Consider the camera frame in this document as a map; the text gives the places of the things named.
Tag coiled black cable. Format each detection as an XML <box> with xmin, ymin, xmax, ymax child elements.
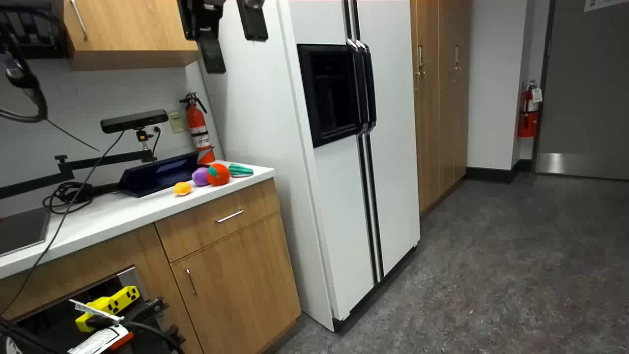
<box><xmin>41</xmin><ymin>181</ymin><xmax>96</xmax><ymax>216</ymax></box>

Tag grey metal door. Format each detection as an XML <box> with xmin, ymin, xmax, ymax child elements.
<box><xmin>532</xmin><ymin>0</ymin><xmax>629</xmax><ymax>183</ymax></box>

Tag wooden base cabinet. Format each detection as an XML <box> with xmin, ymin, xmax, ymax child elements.
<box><xmin>0</xmin><ymin>177</ymin><xmax>302</xmax><ymax>354</ymax></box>

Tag thin black camera cable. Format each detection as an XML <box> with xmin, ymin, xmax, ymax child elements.
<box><xmin>0</xmin><ymin>128</ymin><xmax>127</xmax><ymax>317</ymax></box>

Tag black stereo camera bar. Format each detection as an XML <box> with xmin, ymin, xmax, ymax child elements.
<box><xmin>98</xmin><ymin>108</ymin><xmax>170</xmax><ymax>136</ymax></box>

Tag dark blue flat case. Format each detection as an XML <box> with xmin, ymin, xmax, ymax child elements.
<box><xmin>115</xmin><ymin>153</ymin><xmax>200</xmax><ymax>199</ymax></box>

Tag tall wooden pantry cabinets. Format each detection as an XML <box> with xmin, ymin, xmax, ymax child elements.
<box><xmin>408</xmin><ymin>0</ymin><xmax>473</xmax><ymax>214</ymax></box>

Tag white side-by-side refrigerator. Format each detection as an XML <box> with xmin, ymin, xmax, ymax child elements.
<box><xmin>198</xmin><ymin>0</ymin><xmax>422</xmax><ymax>332</ymax></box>

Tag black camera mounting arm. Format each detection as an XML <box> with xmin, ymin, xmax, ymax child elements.
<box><xmin>0</xmin><ymin>126</ymin><xmax>164</xmax><ymax>201</ymax></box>

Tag red plush tomato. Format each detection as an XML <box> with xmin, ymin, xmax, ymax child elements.
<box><xmin>206</xmin><ymin>161</ymin><xmax>231</xmax><ymax>187</ymax></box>

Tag teal green plush toy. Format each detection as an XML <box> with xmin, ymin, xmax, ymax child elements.
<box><xmin>225</xmin><ymin>161</ymin><xmax>255</xmax><ymax>179</ymax></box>

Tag wooden drawer with metal handle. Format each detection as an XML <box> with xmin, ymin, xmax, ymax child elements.
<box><xmin>153</xmin><ymin>177</ymin><xmax>282</xmax><ymax>264</ymax></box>

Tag purple plush toy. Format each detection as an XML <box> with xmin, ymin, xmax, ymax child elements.
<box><xmin>190</xmin><ymin>165</ymin><xmax>212</xmax><ymax>189</ymax></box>

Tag red fire extinguisher black hose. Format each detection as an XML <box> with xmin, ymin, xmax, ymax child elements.
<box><xmin>178</xmin><ymin>91</ymin><xmax>217</xmax><ymax>167</ymax></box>

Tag stainless steel sink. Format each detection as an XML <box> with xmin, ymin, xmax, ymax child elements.
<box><xmin>0</xmin><ymin>207</ymin><xmax>52</xmax><ymax>256</ymax></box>

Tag beige wall outlet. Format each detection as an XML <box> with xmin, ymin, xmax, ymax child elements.
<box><xmin>166</xmin><ymin>108</ymin><xmax>188</xmax><ymax>136</ymax></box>

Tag red fire extinguisher white tag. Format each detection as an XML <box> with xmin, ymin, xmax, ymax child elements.
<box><xmin>516</xmin><ymin>79</ymin><xmax>544</xmax><ymax>140</ymax></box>

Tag white red printed packet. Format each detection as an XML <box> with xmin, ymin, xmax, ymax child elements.
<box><xmin>66</xmin><ymin>323</ymin><xmax>135</xmax><ymax>354</ymax></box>

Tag yellow tool in drawer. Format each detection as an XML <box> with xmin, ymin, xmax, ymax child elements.
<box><xmin>72</xmin><ymin>283</ymin><xmax>143</xmax><ymax>334</ymax></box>

